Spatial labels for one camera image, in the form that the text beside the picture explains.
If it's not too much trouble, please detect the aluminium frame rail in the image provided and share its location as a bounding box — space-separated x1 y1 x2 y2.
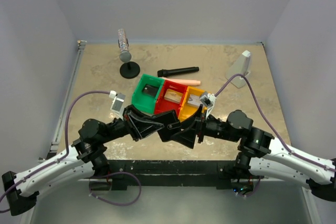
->
19 40 87 224

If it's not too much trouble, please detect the green plastic bin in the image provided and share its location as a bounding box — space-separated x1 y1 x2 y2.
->
131 74 164 114

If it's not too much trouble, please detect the yellow plastic bin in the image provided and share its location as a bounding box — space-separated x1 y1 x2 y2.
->
178 86 205 122

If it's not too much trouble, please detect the black microphone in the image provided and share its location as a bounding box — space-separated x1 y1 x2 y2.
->
157 67 200 77

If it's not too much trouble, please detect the silver VIP card stack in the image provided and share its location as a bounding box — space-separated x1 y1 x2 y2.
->
187 94 202 108

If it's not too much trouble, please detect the black card stack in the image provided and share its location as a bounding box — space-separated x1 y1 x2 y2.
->
142 84 159 98

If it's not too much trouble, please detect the white wedge charging dock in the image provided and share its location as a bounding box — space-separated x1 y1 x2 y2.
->
225 50 252 88

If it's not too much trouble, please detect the gold card stack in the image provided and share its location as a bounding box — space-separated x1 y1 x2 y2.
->
164 89 183 103

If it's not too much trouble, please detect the red plastic bin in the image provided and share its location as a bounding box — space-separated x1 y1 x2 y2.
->
154 80 187 116

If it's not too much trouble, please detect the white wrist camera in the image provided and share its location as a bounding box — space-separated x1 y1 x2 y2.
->
109 90 125 118
199 92 216 118

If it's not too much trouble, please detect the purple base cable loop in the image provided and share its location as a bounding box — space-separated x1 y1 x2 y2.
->
89 171 144 205

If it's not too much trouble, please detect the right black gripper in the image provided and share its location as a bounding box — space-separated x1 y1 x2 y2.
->
171 104 240 148

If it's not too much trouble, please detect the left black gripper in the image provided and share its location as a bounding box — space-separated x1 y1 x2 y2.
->
101 104 165 143

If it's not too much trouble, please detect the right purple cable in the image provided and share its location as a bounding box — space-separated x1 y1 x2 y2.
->
214 73 336 171

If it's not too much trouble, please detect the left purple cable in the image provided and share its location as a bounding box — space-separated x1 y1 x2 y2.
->
0 90 113 214

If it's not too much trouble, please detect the glitter microphone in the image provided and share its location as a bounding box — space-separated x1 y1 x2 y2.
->
118 28 132 63

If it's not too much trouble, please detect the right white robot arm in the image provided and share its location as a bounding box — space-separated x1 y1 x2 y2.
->
170 110 335 202

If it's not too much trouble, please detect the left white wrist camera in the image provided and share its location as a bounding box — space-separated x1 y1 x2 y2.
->
109 90 125 118

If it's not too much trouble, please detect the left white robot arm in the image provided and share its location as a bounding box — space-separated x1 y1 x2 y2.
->
2 105 176 216

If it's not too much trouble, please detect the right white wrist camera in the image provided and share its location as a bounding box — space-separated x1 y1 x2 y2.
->
199 92 216 118

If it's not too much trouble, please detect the black round microphone stand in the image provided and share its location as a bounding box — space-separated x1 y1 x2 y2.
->
120 61 140 79

